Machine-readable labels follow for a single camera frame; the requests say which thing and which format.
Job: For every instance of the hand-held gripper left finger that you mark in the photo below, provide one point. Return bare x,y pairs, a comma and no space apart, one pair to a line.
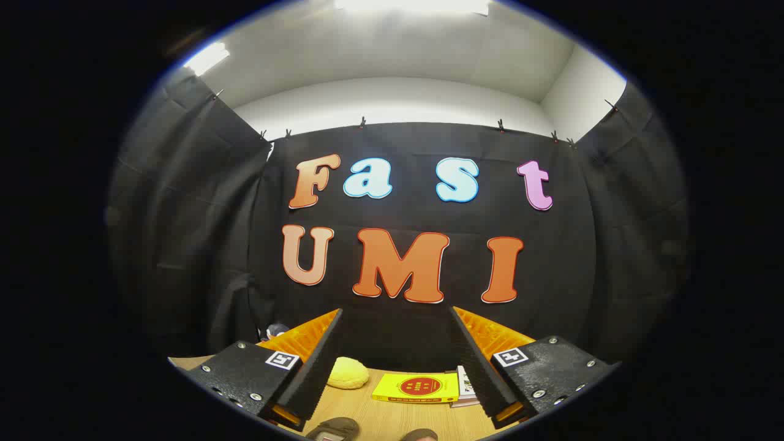
318,373

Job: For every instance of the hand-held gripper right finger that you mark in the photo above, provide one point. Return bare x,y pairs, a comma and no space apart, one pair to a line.
481,373

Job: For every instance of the brown fuzzy shoe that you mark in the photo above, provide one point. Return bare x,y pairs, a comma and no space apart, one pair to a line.
334,429
419,435

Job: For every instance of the yellow plush bun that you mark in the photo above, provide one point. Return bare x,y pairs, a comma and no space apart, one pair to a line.
348,373

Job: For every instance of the white book brown edge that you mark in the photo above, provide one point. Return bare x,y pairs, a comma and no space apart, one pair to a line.
464,403

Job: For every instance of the blue white penguin plush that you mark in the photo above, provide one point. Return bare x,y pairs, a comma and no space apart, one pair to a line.
277,331

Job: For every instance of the yellow book red circle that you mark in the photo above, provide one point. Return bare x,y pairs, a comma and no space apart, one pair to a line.
416,387

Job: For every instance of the ceiling light panel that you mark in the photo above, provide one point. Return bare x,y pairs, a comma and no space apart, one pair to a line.
410,5
207,58

